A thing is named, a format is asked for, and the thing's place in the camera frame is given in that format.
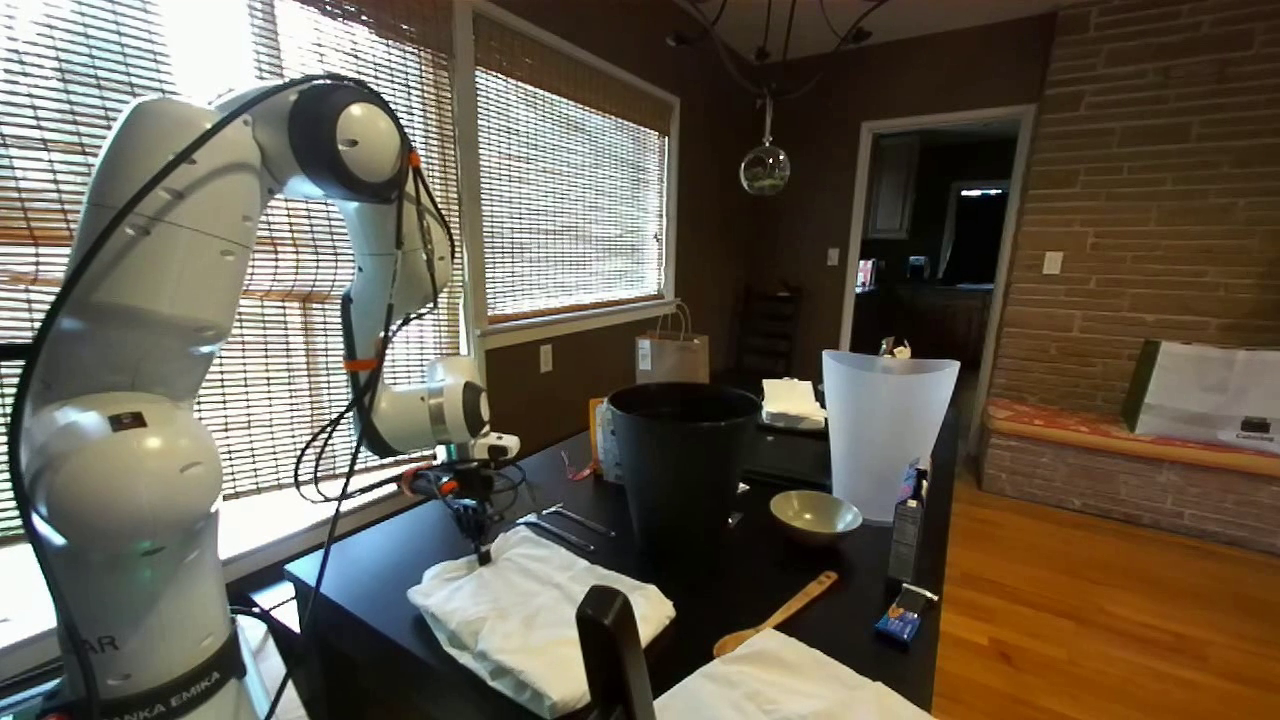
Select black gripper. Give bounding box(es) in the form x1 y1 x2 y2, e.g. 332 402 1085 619
430 465 502 570

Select white towel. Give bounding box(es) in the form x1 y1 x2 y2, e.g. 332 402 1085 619
407 527 674 720
657 631 932 720

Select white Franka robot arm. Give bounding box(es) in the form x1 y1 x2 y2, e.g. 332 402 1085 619
9 71 493 720

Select metal spatula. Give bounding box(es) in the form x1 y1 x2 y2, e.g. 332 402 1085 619
525 515 604 553

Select brown paper bag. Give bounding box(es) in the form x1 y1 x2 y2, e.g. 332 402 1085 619
636 305 709 384

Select green ceramic bowl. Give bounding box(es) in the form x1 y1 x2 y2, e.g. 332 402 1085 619
766 488 865 546

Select white stacked napkins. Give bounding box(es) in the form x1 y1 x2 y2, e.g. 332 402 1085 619
760 378 827 434

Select wooden spoon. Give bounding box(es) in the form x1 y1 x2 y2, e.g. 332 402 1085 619
710 570 840 661

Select spray bottle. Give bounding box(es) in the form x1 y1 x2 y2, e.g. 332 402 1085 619
889 465 927 583

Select blue small box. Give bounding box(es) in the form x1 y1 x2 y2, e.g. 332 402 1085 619
870 583 935 649

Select hanging glass globe lamp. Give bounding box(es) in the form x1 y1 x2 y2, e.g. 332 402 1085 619
735 101 793 198

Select white paper bag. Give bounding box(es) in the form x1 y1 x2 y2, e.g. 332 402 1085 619
1126 342 1280 452

